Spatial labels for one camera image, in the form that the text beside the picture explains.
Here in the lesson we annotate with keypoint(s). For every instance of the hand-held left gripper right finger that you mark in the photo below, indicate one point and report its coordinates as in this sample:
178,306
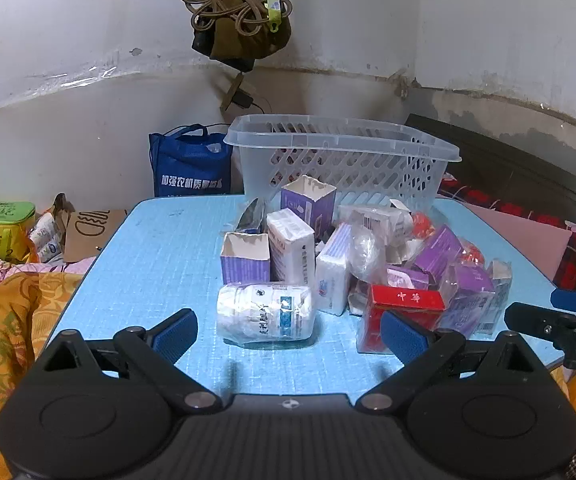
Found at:
404,337

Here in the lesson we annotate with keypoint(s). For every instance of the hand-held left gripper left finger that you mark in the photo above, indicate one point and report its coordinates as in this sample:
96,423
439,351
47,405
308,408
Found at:
175,335

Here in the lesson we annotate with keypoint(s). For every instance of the red cigarette box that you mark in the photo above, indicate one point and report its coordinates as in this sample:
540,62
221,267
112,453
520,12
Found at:
398,305

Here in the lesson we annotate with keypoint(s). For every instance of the white medicine bottle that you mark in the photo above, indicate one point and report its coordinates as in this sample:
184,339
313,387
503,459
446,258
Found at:
268,312

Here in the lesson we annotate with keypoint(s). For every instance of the translucent plastic basket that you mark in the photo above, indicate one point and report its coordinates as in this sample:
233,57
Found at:
348,160

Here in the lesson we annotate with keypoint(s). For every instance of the small grey white box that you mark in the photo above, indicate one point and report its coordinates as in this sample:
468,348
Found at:
498,290

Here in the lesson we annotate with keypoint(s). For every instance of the small flat purple box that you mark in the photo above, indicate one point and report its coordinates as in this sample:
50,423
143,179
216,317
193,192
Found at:
405,277

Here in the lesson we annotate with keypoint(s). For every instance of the plastic wrapped purple box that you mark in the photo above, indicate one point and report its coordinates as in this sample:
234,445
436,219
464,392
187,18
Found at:
468,295

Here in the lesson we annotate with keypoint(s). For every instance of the pink pillow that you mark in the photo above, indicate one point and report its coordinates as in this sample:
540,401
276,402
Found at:
513,240

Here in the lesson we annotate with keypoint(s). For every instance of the purple medicine box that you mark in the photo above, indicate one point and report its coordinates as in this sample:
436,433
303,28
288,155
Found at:
438,252

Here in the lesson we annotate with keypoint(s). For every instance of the red round container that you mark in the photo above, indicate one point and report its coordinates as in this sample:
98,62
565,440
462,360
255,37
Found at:
472,255
423,225

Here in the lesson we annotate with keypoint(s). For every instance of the white box with purple stripes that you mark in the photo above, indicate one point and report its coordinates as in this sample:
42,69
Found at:
333,275

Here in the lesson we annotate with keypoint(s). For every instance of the clear plastic wrapped ball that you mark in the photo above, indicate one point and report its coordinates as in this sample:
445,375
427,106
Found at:
367,250

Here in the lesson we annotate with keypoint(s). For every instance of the small open purple box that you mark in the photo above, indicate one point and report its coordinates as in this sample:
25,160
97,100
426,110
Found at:
245,262

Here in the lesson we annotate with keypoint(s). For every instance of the white labelled medicine box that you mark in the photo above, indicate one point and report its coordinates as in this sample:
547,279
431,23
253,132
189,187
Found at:
380,222

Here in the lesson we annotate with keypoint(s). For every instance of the brown cardboard box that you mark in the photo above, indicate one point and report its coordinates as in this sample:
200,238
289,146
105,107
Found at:
95,227

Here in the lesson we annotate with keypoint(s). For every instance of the silver foil packet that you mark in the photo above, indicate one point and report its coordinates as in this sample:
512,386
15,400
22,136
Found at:
254,217

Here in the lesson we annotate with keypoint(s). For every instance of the tall white medicine box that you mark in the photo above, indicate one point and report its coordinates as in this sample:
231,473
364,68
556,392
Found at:
290,250

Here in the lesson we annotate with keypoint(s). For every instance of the large open purple white box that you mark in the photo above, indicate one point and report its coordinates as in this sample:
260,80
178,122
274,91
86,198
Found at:
310,205

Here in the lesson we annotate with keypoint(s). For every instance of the white blue snack packets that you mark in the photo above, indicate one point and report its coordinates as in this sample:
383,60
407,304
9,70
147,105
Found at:
45,237

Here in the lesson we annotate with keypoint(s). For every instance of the yellow floral blanket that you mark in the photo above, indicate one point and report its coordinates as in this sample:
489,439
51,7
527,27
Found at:
12,320

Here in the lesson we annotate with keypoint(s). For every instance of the blue tote bag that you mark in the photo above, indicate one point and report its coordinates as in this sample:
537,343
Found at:
187,165

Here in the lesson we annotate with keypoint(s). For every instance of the green box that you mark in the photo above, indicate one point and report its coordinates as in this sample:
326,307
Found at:
0,225

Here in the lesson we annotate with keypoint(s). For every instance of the brown hanging bag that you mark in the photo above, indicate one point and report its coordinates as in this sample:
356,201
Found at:
263,42

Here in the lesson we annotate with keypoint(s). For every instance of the black wall charger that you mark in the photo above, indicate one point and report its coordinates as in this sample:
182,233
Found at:
242,97

